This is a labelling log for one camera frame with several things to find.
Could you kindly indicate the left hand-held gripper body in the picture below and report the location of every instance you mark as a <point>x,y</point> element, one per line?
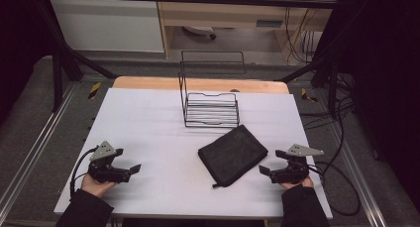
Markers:
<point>105,174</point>

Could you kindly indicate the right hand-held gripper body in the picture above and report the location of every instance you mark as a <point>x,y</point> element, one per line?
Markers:
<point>294,174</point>

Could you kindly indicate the black fabric pouch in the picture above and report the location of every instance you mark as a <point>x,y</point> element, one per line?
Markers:
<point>232,154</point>

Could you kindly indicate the person's right hand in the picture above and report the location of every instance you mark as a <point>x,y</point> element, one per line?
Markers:
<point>305,183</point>

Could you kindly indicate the person's left hand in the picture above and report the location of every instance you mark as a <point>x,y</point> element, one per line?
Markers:
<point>94,186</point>

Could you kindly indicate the white table board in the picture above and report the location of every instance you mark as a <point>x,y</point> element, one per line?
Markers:
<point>158,137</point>

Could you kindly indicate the yellow black floor tape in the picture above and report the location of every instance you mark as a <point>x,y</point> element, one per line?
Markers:
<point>307,96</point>
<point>94,90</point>

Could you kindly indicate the wooden table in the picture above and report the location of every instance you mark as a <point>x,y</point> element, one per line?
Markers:
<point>148,83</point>

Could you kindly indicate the white cabinet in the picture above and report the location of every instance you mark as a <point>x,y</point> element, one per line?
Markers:
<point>105,25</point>

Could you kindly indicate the dark curtain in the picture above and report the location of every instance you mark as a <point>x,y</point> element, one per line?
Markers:
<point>386,71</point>
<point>20,38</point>

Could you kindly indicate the office chair base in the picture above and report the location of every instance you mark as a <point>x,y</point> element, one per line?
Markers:
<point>199,30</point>

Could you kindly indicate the light wooden desk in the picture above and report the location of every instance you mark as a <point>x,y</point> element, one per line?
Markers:
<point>224,14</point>

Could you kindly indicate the aluminium floor rail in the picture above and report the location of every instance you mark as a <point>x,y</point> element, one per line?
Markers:
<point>358,177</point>
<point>36,141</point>

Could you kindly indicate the black frame strut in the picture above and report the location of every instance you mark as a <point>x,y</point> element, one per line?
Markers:
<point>330,78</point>
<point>57,75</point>

